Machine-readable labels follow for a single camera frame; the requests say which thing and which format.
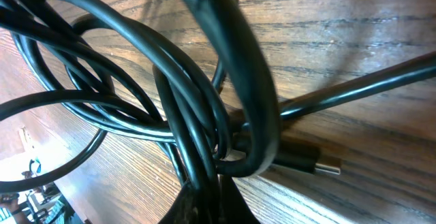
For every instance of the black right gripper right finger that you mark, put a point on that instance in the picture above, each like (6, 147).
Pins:
(234, 207)

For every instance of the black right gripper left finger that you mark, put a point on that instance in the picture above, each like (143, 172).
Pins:
(191, 207)

